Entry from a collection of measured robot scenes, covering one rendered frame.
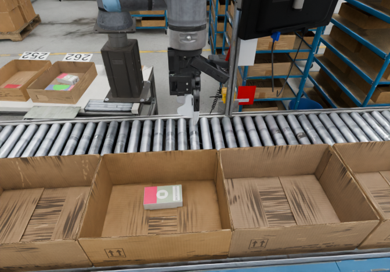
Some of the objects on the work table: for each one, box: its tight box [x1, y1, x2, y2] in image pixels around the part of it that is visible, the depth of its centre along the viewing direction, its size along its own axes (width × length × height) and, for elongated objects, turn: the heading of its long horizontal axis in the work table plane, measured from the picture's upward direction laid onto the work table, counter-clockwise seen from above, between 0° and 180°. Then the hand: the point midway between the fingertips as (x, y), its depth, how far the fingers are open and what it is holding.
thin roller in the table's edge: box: [86, 105, 132, 109], centre depth 157 cm, size 2×28×2 cm, turn 88°
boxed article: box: [56, 73, 80, 85], centre depth 177 cm, size 7×13×4 cm, turn 69°
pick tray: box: [26, 61, 98, 104], centre depth 170 cm, size 28×38×10 cm
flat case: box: [45, 85, 74, 91], centre depth 164 cm, size 14×19×2 cm
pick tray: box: [0, 59, 52, 102], centre depth 172 cm, size 28×38×10 cm
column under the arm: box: [100, 39, 151, 103], centre depth 158 cm, size 26×26×33 cm
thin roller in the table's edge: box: [88, 102, 133, 106], centre depth 159 cm, size 2×28×2 cm, turn 88°
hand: (195, 115), depth 74 cm, fingers open, 5 cm apart
